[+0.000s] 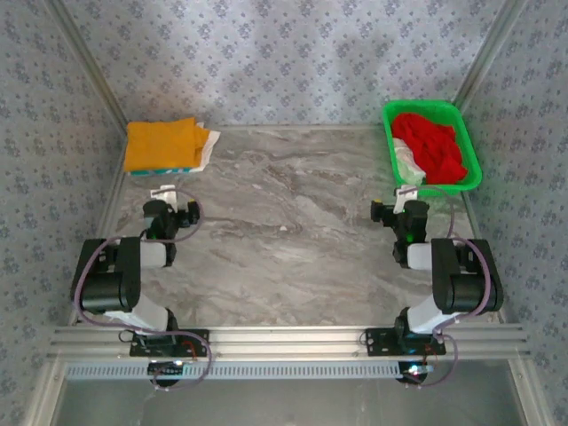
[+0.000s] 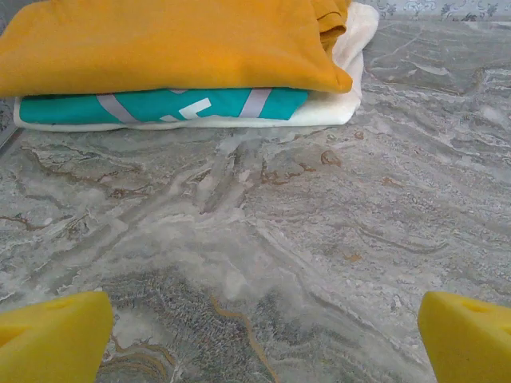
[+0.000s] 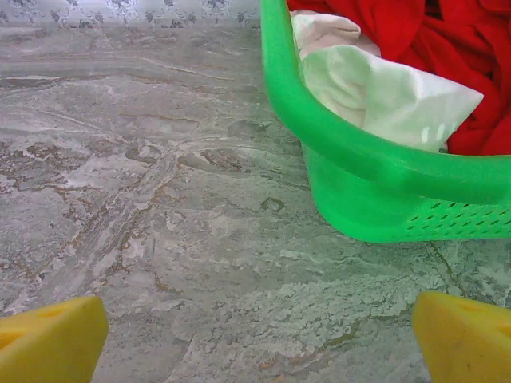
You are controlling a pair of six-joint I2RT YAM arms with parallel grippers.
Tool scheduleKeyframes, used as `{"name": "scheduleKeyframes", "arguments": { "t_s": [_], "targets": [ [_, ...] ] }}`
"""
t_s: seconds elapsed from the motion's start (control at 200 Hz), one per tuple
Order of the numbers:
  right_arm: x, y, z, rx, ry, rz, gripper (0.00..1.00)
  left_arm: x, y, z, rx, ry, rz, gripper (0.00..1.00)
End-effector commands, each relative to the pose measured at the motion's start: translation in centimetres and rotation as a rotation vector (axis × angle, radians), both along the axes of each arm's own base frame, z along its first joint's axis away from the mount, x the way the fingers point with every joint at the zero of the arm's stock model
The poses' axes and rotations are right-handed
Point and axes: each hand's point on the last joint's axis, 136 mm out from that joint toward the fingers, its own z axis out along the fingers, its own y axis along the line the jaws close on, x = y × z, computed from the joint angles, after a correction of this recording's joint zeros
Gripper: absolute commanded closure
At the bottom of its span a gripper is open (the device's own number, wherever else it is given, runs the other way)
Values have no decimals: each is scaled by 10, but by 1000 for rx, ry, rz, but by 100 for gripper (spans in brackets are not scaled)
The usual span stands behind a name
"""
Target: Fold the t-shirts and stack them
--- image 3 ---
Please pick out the white t-shirt with red print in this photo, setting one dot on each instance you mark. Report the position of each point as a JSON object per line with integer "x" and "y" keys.
{"x": 323, "y": 30}

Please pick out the plain white t-shirt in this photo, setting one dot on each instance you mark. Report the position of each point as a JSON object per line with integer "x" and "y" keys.
{"x": 391, "y": 99}

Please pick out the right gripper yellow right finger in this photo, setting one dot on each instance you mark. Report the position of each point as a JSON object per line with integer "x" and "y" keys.
{"x": 467, "y": 343}

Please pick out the green plastic basket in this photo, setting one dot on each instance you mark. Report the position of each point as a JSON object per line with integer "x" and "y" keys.
{"x": 359, "y": 187}

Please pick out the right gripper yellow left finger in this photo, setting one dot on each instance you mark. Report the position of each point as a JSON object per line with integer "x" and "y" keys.
{"x": 52, "y": 343}

